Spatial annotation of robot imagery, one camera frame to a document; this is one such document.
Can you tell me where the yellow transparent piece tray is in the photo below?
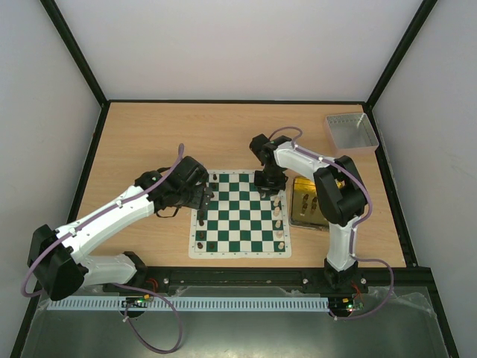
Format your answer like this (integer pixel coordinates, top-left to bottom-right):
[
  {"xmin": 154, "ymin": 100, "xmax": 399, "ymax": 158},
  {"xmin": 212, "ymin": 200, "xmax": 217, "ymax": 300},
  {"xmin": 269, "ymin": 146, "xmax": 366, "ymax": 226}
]
[{"xmin": 289, "ymin": 176, "xmax": 329, "ymax": 232}]

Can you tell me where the green white chess board mat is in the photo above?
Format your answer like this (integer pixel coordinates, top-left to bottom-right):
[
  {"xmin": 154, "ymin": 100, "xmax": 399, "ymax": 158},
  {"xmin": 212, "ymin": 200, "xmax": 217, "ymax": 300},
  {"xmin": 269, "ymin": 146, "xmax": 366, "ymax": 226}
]
[{"xmin": 189, "ymin": 169, "xmax": 291, "ymax": 260}]

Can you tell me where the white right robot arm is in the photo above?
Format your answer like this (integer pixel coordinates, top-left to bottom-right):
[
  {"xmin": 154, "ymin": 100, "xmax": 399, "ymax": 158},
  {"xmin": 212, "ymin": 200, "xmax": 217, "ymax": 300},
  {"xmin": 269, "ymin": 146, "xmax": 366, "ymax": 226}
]
[{"xmin": 249, "ymin": 134, "xmax": 372, "ymax": 292}]

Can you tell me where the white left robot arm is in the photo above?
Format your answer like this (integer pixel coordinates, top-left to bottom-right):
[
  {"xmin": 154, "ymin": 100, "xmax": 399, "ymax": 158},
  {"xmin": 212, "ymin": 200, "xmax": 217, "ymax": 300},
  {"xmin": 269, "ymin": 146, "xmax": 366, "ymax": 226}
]
[{"xmin": 27, "ymin": 156, "xmax": 212, "ymax": 301}]

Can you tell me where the grey metal tin box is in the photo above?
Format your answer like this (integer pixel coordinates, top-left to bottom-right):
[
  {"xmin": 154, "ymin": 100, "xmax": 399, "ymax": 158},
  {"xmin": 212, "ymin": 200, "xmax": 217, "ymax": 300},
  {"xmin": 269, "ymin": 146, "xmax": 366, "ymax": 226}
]
[{"xmin": 323, "ymin": 113, "xmax": 379, "ymax": 157}]

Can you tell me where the light blue slotted cable duct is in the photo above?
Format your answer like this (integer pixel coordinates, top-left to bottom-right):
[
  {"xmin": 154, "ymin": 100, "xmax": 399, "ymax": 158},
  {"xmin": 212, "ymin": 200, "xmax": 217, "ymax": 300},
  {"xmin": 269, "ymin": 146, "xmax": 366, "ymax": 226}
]
[{"xmin": 46, "ymin": 296, "xmax": 329, "ymax": 313}]

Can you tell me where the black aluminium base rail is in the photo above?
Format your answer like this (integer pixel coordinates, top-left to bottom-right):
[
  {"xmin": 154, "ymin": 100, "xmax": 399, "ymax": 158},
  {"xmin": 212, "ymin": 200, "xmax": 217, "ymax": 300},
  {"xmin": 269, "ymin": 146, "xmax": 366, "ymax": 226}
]
[{"xmin": 102, "ymin": 266, "xmax": 433, "ymax": 295}]

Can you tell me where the black cage frame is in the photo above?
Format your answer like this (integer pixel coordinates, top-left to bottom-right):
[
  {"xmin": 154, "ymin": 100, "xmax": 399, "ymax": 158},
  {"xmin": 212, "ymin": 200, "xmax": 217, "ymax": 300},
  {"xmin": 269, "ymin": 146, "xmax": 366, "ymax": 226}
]
[{"xmin": 10, "ymin": 1, "xmax": 458, "ymax": 357}]

